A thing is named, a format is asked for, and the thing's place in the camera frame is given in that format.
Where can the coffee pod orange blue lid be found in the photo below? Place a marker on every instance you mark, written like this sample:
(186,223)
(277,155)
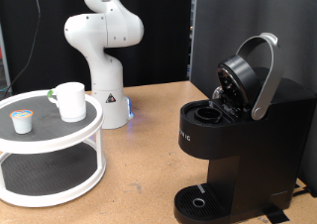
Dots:
(21,123)

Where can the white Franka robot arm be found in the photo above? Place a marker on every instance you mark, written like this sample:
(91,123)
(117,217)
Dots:
(105,68)

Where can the black Keurig coffee machine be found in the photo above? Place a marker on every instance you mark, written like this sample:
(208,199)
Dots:
(264,151)

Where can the black curtain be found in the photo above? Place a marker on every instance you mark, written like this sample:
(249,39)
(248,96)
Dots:
(165,35)

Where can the white mug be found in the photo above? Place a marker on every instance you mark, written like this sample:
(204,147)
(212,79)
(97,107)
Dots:
(71,101)

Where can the white two-tier turntable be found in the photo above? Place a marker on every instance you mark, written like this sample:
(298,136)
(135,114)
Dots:
(49,141)

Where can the black square lid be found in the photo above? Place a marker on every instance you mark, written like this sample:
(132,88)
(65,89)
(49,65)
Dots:
(231,12)

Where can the black tape strip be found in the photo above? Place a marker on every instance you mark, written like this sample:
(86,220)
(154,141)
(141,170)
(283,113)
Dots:
(275,214)

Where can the grey metal frame post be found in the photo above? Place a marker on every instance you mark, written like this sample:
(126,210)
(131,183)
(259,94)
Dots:
(192,35)
(4,58)

